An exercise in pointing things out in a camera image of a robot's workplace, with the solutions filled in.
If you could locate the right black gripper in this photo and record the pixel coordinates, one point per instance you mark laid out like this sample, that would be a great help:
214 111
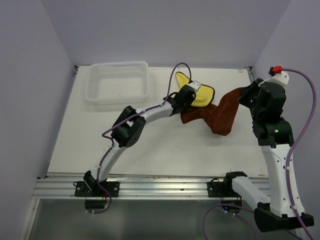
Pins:
246 91

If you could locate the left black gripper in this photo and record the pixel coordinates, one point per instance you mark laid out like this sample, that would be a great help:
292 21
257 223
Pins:
191 100

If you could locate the yellow towel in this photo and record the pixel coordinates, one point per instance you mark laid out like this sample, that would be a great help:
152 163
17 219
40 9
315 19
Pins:
204 95

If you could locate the brown towel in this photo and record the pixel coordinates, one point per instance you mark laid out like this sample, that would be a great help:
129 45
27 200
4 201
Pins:
219 118

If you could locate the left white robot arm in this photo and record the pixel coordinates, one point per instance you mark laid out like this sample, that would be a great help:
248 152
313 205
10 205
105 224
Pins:
127 130

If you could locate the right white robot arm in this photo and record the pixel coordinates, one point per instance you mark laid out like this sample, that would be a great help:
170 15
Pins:
282 210

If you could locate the white plastic basket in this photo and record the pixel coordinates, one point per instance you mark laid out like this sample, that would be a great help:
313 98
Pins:
117 83

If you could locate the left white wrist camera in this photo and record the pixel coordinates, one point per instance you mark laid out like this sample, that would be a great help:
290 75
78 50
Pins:
195 85

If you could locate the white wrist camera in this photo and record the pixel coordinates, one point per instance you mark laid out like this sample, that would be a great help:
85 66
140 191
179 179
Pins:
195 85
278 76

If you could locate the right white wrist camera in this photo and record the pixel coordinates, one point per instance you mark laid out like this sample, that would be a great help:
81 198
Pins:
278 76

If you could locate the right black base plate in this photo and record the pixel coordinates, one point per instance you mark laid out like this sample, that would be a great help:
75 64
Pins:
217 189

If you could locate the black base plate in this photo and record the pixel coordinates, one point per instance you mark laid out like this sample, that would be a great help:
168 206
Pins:
82 190
217 189

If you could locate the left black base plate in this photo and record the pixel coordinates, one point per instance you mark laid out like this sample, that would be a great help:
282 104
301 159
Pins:
82 190

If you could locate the aluminium mounting rail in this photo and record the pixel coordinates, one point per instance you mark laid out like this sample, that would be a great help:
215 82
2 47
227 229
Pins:
131 187

